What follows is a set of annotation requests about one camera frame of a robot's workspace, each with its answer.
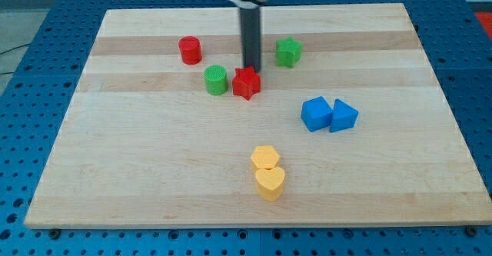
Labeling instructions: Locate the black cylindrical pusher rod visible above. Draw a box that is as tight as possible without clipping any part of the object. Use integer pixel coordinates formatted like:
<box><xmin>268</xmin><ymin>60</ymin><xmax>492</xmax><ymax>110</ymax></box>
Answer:
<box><xmin>239</xmin><ymin>8</ymin><xmax>261</xmax><ymax>71</ymax></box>

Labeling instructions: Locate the red star block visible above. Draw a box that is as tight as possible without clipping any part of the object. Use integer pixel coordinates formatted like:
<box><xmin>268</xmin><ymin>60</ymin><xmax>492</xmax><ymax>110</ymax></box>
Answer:
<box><xmin>232</xmin><ymin>66</ymin><xmax>261</xmax><ymax>101</ymax></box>

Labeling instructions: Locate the red cylinder block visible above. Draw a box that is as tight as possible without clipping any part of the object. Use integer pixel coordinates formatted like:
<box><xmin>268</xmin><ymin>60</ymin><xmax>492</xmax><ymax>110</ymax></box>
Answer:
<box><xmin>178</xmin><ymin>36</ymin><xmax>202</xmax><ymax>65</ymax></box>

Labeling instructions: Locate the green star block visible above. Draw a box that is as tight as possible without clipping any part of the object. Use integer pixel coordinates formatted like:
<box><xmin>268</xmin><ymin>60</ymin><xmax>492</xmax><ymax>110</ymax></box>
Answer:
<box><xmin>275</xmin><ymin>37</ymin><xmax>303</xmax><ymax>68</ymax></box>

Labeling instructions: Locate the green cylinder block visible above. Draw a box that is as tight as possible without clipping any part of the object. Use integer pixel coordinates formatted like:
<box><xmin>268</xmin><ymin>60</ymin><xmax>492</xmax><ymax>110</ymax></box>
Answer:
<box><xmin>204</xmin><ymin>65</ymin><xmax>228</xmax><ymax>95</ymax></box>

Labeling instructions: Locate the blue cube block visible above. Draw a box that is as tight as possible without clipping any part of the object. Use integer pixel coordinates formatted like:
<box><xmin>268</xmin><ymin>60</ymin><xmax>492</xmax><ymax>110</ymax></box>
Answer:
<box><xmin>301</xmin><ymin>96</ymin><xmax>334</xmax><ymax>132</ymax></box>

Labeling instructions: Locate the blue triangular prism block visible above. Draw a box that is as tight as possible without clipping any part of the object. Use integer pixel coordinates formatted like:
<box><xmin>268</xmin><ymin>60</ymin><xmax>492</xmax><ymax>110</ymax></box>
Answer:
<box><xmin>329</xmin><ymin>98</ymin><xmax>359</xmax><ymax>133</ymax></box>

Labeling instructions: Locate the yellow hexagon block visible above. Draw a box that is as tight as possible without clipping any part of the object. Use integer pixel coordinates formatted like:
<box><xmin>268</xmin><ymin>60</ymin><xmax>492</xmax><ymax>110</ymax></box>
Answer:
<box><xmin>250</xmin><ymin>145</ymin><xmax>281</xmax><ymax>173</ymax></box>

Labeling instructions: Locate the wooden board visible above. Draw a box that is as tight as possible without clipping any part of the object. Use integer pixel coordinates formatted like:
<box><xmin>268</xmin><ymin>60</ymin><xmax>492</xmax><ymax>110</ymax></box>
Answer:
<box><xmin>25</xmin><ymin>3</ymin><xmax>491</xmax><ymax>229</ymax></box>

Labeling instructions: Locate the yellow heart block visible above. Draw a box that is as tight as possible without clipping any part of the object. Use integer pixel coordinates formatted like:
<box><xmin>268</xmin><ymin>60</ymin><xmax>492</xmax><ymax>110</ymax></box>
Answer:
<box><xmin>254</xmin><ymin>167</ymin><xmax>285</xmax><ymax>201</ymax></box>

